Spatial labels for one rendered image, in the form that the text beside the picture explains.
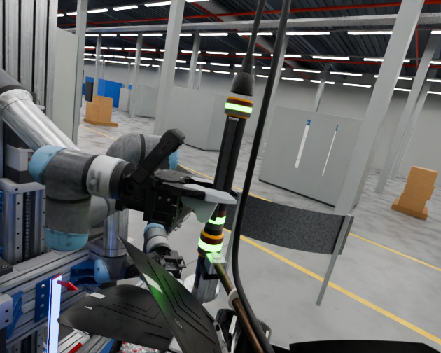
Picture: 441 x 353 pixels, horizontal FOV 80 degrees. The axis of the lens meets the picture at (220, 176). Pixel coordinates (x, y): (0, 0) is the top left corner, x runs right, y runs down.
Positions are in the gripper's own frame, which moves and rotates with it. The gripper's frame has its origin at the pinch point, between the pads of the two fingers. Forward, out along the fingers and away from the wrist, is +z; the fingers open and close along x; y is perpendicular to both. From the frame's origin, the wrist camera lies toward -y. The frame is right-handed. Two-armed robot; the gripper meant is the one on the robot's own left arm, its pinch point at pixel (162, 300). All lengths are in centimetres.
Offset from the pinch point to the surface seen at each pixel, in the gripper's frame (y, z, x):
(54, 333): -21.7, -9.0, 17.6
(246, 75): -2, 13, -52
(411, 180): 710, -381, -44
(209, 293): 2.6, 15.3, -14.5
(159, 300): -11.0, 29.3, -25.0
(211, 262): 0.3, 16.7, -21.7
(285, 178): 410, -492, 48
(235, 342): 9.0, 19.0, -6.8
